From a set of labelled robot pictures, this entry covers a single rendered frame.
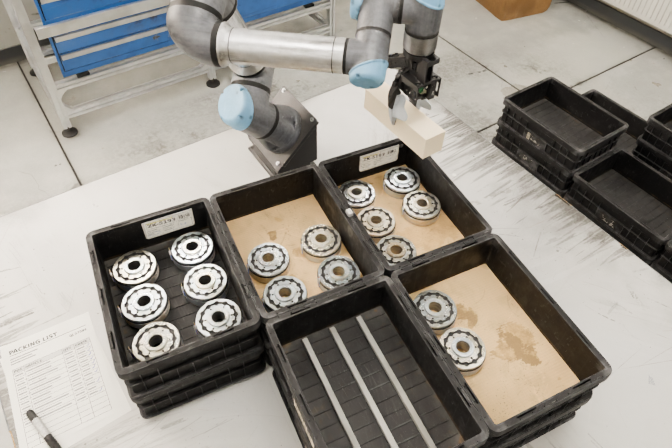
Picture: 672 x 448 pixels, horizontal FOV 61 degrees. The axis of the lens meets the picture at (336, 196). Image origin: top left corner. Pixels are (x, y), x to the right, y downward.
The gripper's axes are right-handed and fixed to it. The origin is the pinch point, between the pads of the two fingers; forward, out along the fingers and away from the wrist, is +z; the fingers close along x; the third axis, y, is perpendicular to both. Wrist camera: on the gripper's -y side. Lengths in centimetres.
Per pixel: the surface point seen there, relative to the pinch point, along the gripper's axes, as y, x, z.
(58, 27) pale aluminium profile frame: -182, -49, 50
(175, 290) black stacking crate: -2, -65, 27
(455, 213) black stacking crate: 19.0, 5.6, 22.7
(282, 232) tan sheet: -3.0, -34.5, 26.4
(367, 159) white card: -7.8, -3.7, 19.5
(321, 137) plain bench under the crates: -42, 4, 39
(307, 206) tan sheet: -7.3, -24.1, 26.4
